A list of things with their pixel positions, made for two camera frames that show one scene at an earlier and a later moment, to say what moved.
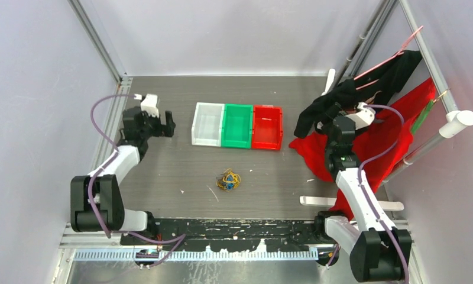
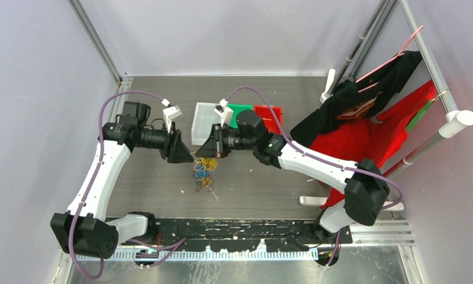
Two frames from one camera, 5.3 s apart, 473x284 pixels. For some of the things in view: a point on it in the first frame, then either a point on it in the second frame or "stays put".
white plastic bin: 207,124 stays put
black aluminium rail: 241,234 stays put
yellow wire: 228,180 → 206,163
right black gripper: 334,110 → 214,146
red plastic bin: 268,127 stays put
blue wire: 229,186 → 200,171
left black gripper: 162,130 → 175,150
